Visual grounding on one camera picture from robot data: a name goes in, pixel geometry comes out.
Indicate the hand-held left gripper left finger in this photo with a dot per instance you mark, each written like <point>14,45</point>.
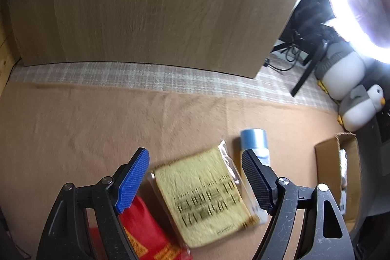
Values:
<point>134,183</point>

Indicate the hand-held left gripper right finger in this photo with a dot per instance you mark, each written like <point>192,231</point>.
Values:
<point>257,183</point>

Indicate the yellow packaged towel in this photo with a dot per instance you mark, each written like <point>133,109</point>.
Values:
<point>201,199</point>

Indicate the cardboard box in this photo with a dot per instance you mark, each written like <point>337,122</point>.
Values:
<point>327,168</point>

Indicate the white sunscreen bottle blue cap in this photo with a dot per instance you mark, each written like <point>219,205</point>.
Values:
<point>253,139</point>

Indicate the red printed bag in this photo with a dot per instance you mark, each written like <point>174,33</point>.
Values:
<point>140,229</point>

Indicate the plaid bed sheet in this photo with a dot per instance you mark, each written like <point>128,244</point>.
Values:
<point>152,77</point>

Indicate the black tripod stand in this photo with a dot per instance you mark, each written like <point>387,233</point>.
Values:
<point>307,71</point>

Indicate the small penguin plush toy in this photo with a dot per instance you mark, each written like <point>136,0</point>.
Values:
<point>359,113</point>

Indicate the large penguin plush toy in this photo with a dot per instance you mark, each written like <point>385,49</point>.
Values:
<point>344,71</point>

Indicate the large wooden board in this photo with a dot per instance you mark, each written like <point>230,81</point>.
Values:
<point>152,4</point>

